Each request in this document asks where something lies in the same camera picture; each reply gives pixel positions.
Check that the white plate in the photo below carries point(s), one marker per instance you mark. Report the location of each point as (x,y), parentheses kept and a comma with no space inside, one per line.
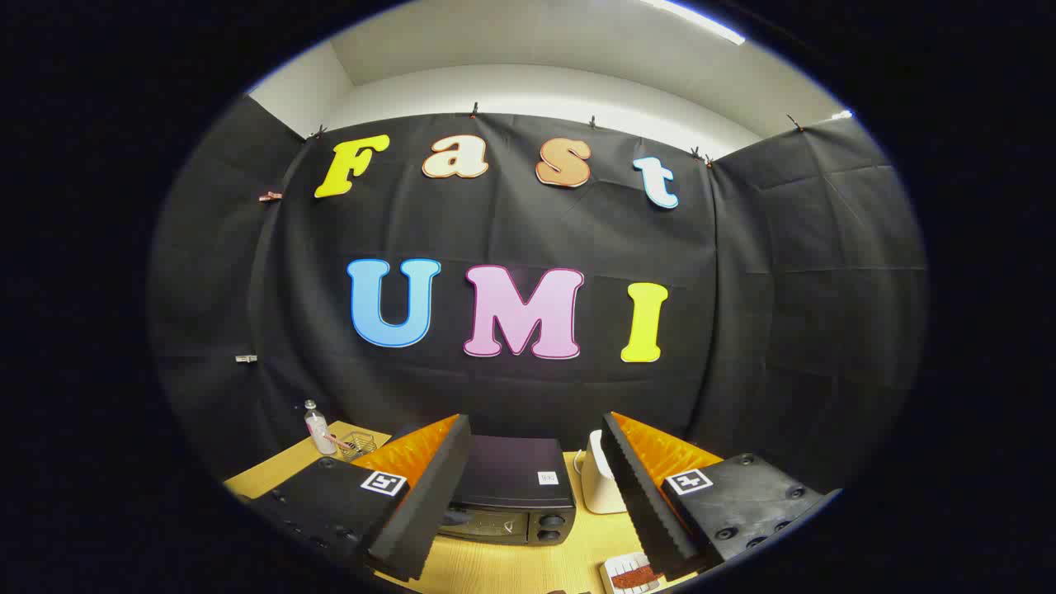
(615,565)

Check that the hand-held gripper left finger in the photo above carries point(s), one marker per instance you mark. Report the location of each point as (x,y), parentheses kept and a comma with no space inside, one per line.
(429,495)

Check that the white slot toaster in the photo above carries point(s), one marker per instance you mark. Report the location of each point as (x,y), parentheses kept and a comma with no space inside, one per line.
(598,491)

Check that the black toaster oven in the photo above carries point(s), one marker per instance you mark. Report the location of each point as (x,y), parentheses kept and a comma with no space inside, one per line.
(511,474)

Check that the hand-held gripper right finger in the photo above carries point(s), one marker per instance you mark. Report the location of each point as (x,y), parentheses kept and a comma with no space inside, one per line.
(639,495)

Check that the black backdrop cloth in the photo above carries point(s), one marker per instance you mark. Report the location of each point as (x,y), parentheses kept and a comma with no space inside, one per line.
(511,223)

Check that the red striped straw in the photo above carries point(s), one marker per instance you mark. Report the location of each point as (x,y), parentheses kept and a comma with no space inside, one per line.
(338,441)

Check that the clear plastic bottle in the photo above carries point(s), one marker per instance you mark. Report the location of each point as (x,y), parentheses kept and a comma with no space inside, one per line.
(317,431)

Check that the reddish brown meat strip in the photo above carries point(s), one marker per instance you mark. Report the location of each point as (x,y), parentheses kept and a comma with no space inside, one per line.
(631,578)

